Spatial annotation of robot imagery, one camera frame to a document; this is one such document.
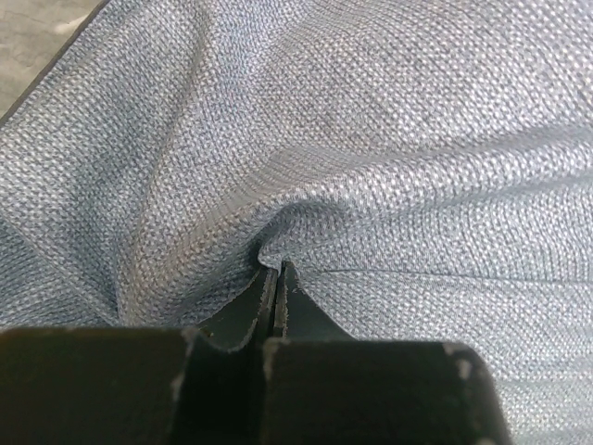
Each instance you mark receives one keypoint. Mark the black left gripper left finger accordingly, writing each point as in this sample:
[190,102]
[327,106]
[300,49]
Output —
[246,316]

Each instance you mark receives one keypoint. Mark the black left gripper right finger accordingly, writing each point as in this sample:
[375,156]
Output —
[297,316]

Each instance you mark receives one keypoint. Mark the blue pillowcase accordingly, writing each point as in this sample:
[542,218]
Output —
[426,165]

